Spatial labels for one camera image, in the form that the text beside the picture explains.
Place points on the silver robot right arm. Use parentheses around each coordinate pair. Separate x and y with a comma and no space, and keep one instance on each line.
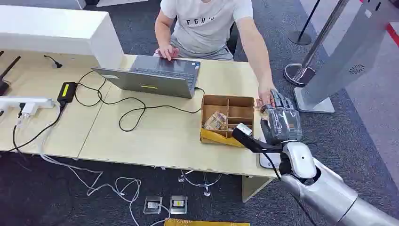
(324,190)

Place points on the person's right hand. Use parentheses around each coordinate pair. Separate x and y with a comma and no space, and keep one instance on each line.
(168,52)

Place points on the silver floor socket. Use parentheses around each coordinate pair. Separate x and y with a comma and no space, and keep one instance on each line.
(178,205)
(152,205)

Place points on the yellow sheet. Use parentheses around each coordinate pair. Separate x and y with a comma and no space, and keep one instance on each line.
(205,222)

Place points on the small black plug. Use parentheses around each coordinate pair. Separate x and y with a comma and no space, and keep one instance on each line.
(56,65)

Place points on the pale desk leg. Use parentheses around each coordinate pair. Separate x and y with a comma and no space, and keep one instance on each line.
(251,187)

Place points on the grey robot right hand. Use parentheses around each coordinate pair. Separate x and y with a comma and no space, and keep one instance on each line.
(282,124)

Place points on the grey kiosk pillar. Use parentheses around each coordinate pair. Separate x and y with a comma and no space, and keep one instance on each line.
(346,53)

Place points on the white plug adapter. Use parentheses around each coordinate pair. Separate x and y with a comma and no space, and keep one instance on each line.
(28,109)

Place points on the white counter block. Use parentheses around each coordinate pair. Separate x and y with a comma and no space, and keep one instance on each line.
(53,29)

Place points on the grey laptop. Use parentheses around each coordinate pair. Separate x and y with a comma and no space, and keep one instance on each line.
(146,81)

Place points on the black power adapter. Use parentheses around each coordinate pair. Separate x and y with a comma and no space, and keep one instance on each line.
(66,92)

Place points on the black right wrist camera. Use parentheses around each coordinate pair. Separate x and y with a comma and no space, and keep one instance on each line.
(246,137)

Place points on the wooden card box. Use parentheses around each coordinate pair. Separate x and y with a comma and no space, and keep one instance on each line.
(238,109)

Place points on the white power strip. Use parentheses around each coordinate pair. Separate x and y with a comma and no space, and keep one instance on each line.
(28,101)

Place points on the yellow card pack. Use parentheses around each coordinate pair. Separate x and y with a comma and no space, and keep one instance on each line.
(215,138)

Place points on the white rounded pad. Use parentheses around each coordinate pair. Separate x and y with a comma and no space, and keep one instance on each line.
(267,161)

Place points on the person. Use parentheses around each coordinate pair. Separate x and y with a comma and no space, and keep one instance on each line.
(205,28)

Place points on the black router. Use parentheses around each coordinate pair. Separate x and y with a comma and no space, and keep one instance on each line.
(3,84)

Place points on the chrome stanchion post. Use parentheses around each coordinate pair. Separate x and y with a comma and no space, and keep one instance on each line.
(299,75)

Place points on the person's hand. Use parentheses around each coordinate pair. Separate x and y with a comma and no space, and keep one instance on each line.
(265,93)
(168,52)

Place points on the person's left hand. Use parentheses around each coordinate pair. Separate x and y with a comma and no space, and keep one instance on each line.
(265,93)

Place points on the black stanchion post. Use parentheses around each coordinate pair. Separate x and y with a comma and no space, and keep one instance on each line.
(300,38)

